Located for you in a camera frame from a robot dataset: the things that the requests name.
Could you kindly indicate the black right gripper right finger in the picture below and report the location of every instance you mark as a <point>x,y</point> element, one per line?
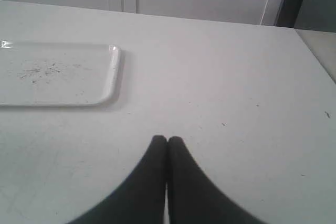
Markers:
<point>191,195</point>

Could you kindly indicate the white plastic tray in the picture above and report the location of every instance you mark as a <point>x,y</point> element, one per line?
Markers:
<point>35,73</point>

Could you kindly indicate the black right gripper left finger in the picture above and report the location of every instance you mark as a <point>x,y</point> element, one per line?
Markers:
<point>140,198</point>

